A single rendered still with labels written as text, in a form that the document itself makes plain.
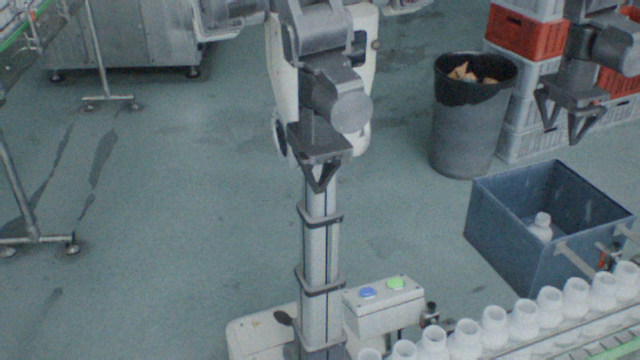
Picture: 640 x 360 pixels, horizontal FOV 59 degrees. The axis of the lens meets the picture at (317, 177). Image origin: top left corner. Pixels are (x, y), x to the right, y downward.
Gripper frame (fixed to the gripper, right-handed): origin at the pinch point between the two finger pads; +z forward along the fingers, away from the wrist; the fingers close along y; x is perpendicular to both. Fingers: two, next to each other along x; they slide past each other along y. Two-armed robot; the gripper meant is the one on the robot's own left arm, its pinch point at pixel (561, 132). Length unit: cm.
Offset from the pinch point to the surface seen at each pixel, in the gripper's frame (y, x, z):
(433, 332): -12.3, 30.1, 25.1
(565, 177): 41, -51, 49
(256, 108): 287, -19, 135
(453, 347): -14.5, 27.3, 27.6
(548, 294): -12.2, 6.3, 25.5
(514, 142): 161, -141, 122
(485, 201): 40, -21, 48
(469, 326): -13.3, 23.8, 25.3
